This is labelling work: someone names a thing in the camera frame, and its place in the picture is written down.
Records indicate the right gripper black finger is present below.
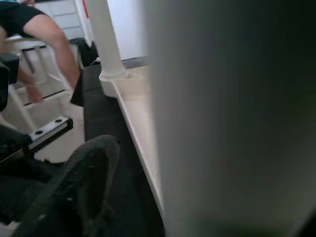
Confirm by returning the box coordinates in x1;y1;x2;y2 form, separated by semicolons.
17;134;121;237

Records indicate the person bare leg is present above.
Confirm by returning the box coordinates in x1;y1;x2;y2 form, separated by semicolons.
17;14;82;103

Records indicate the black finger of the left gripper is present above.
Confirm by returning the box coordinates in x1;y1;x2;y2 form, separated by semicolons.
0;172;52;223

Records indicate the white drawer cabinet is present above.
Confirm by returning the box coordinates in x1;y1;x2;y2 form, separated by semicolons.
44;0;84;40

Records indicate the black tablecloth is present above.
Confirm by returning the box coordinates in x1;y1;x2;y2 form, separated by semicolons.
70;55;166;237

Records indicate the black backpack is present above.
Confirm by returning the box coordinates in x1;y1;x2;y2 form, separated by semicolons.
70;37;101;68

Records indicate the red white pole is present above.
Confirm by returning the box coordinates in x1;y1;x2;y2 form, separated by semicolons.
82;0;93;28

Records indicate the white chair leg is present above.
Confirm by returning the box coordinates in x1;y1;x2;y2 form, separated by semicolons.
7;83;38;133

